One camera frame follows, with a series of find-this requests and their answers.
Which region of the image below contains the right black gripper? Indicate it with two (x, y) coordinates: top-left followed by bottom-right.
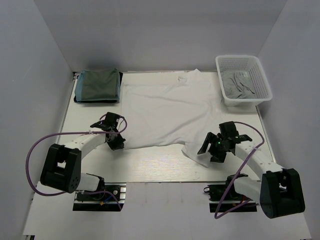
(198, 132), (230, 164)

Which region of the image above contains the white t-shirt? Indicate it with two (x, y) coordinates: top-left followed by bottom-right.
(120, 69), (224, 168)

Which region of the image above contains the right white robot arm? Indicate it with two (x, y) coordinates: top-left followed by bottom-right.
(197, 121), (306, 219)

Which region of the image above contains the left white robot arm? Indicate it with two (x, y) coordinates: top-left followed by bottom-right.
(40, 112), (126, 200)

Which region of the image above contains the folded green t-shirt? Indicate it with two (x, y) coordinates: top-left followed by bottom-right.
(77, 68), (120, 102)

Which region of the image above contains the grey t-shirt in basket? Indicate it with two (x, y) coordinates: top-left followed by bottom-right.
(221, 71), (257, 99)

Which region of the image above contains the folded light blue t-shirt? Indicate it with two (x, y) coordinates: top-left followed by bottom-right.
(74, 70), (85, 103)

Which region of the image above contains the folded black t-shirt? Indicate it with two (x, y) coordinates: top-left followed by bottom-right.
(73, 72), (123, 104)

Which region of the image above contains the white plastic basket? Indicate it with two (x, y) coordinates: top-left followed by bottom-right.
(215, 55), (273, 107)

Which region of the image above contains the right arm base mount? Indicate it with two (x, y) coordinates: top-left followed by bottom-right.
(203, 174), (261, 214)

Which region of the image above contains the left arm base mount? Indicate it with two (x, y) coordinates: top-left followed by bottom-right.
(72, 183), (127, 212)

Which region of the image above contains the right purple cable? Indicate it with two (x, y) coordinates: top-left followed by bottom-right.
(214, 121), (265, 220)

